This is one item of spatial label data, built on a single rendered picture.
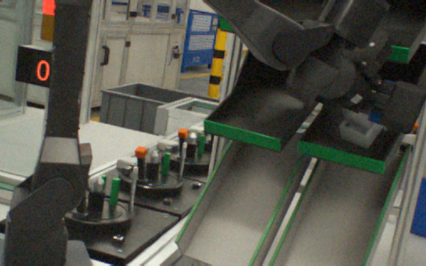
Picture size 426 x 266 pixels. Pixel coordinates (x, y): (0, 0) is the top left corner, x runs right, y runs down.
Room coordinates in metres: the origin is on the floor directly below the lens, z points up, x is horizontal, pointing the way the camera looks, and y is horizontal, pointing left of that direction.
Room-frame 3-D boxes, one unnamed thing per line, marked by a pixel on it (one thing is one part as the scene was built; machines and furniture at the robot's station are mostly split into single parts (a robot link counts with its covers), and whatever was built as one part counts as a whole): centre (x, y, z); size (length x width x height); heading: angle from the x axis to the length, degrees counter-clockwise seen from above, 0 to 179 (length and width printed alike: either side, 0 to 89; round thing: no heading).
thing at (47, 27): (1.30, 0.34, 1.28); 0.05 x 0.05 x 0.05
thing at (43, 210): (0.73, 0.18, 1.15); 0.09 x 0.07 x 0.06; 14
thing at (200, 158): (1.62, 0.05, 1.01); 0.24 x 0.24 x 0.13; 74
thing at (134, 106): (3.28, 0.22, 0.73); 0.62 x 0.42 x 0.23; 74
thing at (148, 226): (1.14, 0.19, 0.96); 0.24 x 0.24 x 0.02; 74
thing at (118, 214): (1.14, 0.19, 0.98); 0.14 x 0.14 x 0.02
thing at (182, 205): (1.38, 0.12, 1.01); 0.24 x 0.24 x 0.13; 74
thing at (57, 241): (0.73, 0.19, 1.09); 0.07 x 0.07 x 0.06; 22
